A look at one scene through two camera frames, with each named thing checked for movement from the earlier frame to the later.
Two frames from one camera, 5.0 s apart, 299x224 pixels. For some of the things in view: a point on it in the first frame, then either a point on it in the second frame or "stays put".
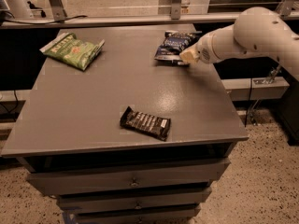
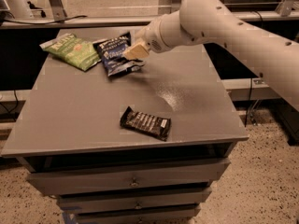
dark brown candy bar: [152, 125] stays put
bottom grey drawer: [170, 216] stays put
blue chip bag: [175, 44] -> [111, 50]
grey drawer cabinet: [121, 130] stays put
